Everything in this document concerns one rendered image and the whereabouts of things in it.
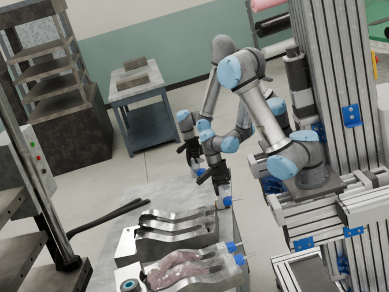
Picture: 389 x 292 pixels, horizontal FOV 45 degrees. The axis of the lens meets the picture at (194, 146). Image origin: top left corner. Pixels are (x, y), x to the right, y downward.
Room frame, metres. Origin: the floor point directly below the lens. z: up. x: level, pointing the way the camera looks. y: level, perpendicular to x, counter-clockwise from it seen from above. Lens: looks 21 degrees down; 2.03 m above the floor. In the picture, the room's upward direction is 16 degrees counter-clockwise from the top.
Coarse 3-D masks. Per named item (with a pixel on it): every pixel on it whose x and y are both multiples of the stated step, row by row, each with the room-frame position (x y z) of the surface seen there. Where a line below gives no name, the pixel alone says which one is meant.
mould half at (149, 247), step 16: (208, 208) 2.08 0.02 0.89; (144, 224) 2.02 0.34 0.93; (160, 224) 2.02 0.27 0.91; (176, 224) 2.03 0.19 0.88; (192, 224) 1.98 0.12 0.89; (128, 240) 2.05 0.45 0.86; (144, 240) 1.90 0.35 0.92; (160, 240) 1.89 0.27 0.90; (176, 240) 1.88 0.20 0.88; (192, 240) 1.87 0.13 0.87; (208, 240) 1.86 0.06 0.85; (128, 256) 1.92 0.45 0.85; (144, 256) 1.90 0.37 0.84; (160, 256) 1.89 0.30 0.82
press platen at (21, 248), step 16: (0, 240) 2.08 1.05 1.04; (16, 240) 2.03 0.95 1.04; (32, 240) 1.98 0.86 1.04; (0, 256) 1.92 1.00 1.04; (16, 256) 1.88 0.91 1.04; (32, 256) 1.87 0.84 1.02; (0, 272) 1.78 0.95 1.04; (16, 272) 1.74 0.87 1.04; (0, 288) 1.65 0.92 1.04; (16, 288) 1.68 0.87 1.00
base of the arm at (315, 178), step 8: (304, 168) 1.74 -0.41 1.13; (312, 168) 1.73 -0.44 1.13; (320, 168) 1.73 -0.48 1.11; (296, 176) 1.77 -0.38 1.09; (304, 176) 1.74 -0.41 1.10; (312, 176) 1.72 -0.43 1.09; (320, 176) 1.72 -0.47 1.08; (328, 176) 1.74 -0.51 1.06; (296, 184) 1.77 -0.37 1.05; (304, 184) 1.73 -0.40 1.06; (312, 184) 1.71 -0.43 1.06; (320, 184) 1.71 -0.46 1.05
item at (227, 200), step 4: (228, 196) 2.04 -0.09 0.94; (216, 200) 2.01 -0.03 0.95; (224, 200) 2.01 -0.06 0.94; (228, 200) 2.00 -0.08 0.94; (232, 200) 2.01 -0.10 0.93; (216, 204) 2.01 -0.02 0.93; (220, 204) 2.01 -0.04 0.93; (224, 204) 2.01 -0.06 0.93; (228, 204) 2.00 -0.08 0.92; (220, 208) 2.01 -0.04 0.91; (224, 208) 2.01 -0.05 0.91
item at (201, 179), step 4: (208, 168) 2.06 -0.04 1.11; (212, 168) 2.02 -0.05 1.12; (204, 172) 2.05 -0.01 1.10; (208, 172) 2.01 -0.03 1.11; (212, 172) 2.01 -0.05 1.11; (200, 176) 2.05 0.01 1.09; (204, 176) 2.02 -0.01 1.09; (208, 176) 2.02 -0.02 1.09; (196, 180) 2.05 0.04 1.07; (200, 180) 2.02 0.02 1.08; (204, 180) 2.02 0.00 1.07; (200, 184) 2.03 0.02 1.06
